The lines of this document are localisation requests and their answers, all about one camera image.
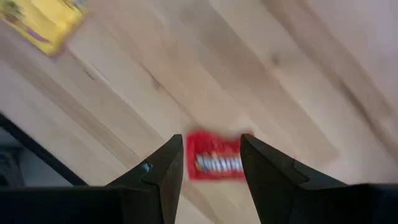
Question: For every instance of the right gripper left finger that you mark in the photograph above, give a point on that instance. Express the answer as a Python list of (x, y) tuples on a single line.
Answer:
[(93, 205)]

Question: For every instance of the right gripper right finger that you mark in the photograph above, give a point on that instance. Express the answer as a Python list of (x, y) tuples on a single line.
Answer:
[(311, 205)]

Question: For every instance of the red Skittles packet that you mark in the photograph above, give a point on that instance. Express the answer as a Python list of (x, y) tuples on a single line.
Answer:
[(214, 155)]

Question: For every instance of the yellow candy packet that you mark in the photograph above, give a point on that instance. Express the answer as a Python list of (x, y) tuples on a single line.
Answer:
[(46, 21)]

